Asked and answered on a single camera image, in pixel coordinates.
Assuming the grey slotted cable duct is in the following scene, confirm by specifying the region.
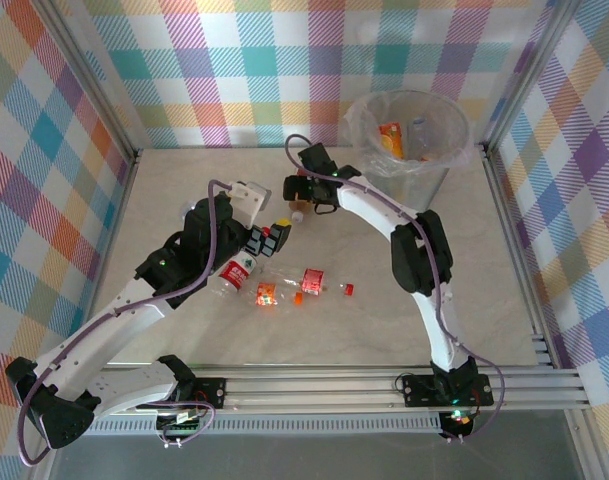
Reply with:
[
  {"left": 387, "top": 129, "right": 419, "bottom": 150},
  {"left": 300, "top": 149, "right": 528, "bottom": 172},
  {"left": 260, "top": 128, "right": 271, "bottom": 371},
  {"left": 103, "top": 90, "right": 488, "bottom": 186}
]
[{"left": 91, "top": 415, "right": 444, "bottom": 435}]

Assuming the clear crushed plastic bottle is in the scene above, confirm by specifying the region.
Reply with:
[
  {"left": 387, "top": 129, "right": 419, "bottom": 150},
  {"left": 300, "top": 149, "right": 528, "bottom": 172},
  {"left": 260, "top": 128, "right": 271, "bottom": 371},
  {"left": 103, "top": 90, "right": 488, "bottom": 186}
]
[{"left": 407, "top": 117, "right": 435, "bottom": 160}]

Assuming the aluminium frame post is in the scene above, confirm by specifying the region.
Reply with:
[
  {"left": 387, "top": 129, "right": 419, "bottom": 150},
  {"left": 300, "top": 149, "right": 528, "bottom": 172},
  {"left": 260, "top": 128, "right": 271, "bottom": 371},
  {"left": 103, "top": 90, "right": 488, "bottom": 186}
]
[
  {"left": 33, "top": 0, "right": 141, "bottom": 166},
  {"left": 483, "top": 0, "right": 593, "bottom": 156}
]

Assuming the thin aluminium frame rail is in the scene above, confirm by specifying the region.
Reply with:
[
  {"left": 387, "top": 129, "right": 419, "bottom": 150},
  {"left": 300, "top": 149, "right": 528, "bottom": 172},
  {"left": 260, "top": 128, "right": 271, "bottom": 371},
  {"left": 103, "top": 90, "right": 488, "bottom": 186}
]
[{"left": 136, "top": 144, "right": 350, "bottom": 152}]

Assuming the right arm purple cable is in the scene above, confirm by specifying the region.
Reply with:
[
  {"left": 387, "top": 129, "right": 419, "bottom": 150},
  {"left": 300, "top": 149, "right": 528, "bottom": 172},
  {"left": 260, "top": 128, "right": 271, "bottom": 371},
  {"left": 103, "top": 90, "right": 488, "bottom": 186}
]
[{"left": 285, "top": 133, "right": 506, "bottom": 444}]

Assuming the small orange label bottle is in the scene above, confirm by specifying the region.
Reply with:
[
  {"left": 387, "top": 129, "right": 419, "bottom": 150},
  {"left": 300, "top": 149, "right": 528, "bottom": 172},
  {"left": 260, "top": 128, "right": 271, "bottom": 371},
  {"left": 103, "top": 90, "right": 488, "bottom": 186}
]
[{"left": 255, "top": 280, "right": 306, "bottom": 308}]

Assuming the orange juice bottle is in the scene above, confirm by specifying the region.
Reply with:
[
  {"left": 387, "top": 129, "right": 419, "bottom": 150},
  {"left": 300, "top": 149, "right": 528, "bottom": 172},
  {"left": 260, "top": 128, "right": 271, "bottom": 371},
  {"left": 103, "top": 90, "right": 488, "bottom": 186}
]
[{"left": 377, "top": 122, "right": 406, "bottom": 160}]

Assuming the small controller board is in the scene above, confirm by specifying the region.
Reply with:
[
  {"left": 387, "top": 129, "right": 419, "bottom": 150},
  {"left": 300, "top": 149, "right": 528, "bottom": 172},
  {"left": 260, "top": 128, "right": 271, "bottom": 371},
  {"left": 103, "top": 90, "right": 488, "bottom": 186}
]
[
  {"left": 439, "top": 407, "right": 475, "bottom": 441},
  {"left": 155, "top": 407, "right": 208, "bottom": 449}
]

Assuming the aluminium side rail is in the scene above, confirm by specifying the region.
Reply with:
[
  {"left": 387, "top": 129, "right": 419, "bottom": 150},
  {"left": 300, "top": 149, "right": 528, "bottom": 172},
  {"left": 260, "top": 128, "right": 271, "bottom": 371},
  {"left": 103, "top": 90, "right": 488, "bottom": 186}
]
[
  {"left": 481, "top": 144, "right": 560, "bottom": 371},
  {"left": 96, "top": 149, "right": 143, "bottom": 311}
]

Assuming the red white label water bottle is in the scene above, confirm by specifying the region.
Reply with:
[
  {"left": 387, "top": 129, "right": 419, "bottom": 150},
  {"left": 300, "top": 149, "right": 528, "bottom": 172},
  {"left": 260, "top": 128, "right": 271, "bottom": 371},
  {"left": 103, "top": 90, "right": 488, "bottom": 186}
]
[{"left": 211, "top": 226, "right": 274, "bottom": 300}]

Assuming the clear plastic bin liner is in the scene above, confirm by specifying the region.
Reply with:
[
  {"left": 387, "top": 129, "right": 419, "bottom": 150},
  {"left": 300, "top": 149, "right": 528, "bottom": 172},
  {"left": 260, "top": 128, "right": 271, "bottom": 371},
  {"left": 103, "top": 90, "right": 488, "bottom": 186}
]
[{"left": 341, "top": 89, "right": 474, "bottom": 176}]

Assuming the wide slotted aluminium rail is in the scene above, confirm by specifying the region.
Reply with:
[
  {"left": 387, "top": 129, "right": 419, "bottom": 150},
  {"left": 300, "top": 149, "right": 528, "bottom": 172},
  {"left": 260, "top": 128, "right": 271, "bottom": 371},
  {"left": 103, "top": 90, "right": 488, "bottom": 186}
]
[{"left": 191, "top": 364, "right": 593, "bottom": 412}]

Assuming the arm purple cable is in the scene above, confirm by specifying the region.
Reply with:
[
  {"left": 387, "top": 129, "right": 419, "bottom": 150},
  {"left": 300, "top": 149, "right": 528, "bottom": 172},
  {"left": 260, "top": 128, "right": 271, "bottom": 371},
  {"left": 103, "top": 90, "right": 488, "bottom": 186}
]
[
  {"left": 16, "top": 178, "right": 235, "bottom": 469},
  {"left": 285, "top": 133, "right": 506, "bottom": 444}
]

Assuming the clear bin with plastic liner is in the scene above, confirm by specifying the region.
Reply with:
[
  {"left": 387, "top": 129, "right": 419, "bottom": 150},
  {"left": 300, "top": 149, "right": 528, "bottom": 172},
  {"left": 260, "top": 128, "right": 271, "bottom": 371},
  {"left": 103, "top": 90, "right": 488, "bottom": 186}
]
[{"left": 356, "top": 88, "right": 473, "bottom": 209}]

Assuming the red brown drink container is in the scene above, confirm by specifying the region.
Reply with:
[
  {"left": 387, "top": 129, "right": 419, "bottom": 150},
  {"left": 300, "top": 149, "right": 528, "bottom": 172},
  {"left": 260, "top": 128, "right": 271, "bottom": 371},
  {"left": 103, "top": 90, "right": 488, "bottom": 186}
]
[{"left": 289, "top": 187, "right": 313, "bottom": 224}]

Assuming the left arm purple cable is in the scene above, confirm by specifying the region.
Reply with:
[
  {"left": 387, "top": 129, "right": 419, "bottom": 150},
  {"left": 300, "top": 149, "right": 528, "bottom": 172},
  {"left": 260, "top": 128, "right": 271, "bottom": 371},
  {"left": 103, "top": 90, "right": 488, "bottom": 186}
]
[{"left": 16, "top": 178, "right": 235, "bottom": 469}]

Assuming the red label red cap bottle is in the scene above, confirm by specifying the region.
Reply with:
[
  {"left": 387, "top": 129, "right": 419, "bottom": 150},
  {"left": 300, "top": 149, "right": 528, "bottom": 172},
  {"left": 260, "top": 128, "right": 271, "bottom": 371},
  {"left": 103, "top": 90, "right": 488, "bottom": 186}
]
[{"left": 261, "top": 267, "right": 357, "bottom": 297}]

